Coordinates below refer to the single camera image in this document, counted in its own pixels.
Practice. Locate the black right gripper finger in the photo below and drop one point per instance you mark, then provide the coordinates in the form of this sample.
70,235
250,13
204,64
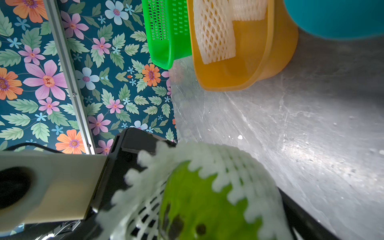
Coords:
301,224

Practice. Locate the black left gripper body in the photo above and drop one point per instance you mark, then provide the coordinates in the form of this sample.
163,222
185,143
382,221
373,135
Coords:
122,157

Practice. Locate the white foam net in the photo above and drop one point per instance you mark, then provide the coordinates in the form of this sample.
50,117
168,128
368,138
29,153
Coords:
214,30
135,211
249,10

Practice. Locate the green custard apple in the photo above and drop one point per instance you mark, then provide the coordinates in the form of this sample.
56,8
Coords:
191,210

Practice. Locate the green plastic basket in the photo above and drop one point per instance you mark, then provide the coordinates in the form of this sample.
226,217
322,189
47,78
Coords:
168,31

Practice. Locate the yellow plastic tub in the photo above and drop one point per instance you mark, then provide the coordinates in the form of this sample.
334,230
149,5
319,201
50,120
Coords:
263,49

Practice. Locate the teal plastic basket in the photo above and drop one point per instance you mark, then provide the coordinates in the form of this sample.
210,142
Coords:
338,20

